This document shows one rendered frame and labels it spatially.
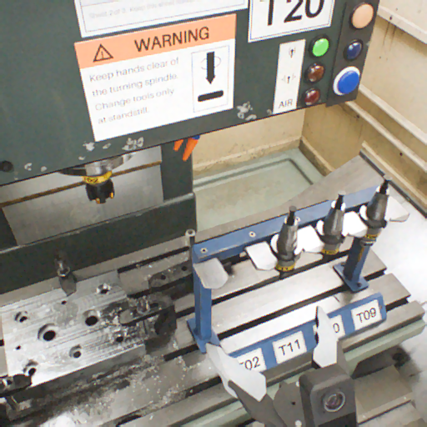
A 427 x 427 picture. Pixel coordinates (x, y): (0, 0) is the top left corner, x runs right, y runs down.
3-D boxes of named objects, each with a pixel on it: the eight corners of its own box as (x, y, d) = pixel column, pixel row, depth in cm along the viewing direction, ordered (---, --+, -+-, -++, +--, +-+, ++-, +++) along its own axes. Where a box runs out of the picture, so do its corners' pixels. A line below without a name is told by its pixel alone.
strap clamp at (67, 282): (84, 312, 121) (72, 277, 111) (71, 316, 120) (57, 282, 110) (73, 274, 130) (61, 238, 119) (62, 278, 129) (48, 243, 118)
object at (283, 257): (294, 238, 99) (296, 230, 98) (304, 260, 95) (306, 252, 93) (266, 243, 98) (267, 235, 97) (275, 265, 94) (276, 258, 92)
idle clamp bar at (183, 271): (240, 267, 132) (240, 252, 127) (155, 303, 123) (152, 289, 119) (231, 255, 135) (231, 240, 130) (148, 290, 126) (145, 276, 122)
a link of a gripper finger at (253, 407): (220, 397, 51) (292, 444, 48) (220, 391, 50) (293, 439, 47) (243, 364, 54) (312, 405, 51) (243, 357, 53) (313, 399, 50)
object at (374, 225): (374, 208, 106) (378, 199, 104) (392, 225, 102) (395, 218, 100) (352, 216, 104) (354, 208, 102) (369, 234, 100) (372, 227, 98)
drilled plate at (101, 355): (146, 354, 109) (143, 344, 105) (17, 404, 100) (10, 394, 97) (119, 280, 124) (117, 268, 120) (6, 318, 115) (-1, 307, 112)
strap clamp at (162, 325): (177, 329, 118) (173, 294, 107) (127, 347, 114) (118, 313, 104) (173, 318, 120) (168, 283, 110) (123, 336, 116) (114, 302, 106)
